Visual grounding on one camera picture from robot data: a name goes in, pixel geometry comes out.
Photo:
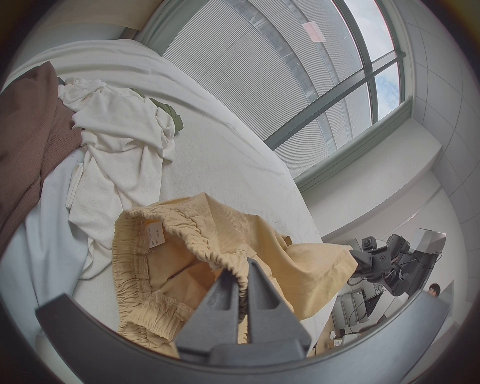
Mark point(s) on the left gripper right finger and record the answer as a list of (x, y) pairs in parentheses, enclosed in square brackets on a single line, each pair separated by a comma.
[(273, 318)]

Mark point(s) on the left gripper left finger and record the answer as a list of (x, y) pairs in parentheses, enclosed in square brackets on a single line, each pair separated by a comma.
[(213, 318)]

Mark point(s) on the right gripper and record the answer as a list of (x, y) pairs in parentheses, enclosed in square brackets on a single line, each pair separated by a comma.
[(380, 260)]

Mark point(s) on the tan shorts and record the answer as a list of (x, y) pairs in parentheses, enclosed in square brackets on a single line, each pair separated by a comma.
[(292, 262)]

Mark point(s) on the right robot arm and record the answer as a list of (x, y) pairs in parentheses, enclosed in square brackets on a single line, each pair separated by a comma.
[(416, 270)]

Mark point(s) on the bed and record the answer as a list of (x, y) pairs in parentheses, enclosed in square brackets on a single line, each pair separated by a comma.
[(225, 150)]

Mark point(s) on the person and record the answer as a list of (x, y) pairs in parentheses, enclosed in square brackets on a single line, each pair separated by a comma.
[(434, 290)]

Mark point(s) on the pale blue garment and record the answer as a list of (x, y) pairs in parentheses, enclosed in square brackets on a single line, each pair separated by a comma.
[(48, 232)]

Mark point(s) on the cream garment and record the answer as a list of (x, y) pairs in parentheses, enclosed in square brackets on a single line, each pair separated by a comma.
[(120, 150)]

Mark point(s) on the green garment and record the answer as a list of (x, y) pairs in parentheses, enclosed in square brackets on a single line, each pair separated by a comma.
[(170, 116)]

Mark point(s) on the window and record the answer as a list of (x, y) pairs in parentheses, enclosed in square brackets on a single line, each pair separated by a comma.
[(262, 75)]

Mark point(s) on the brown garment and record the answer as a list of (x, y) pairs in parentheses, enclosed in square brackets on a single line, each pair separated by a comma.
[(30, 142)]

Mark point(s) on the black garment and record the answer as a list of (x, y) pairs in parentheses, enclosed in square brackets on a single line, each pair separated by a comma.
[(61, 81)]

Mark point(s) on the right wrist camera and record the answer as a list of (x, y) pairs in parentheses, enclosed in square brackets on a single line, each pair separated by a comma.
[(369, 243)]

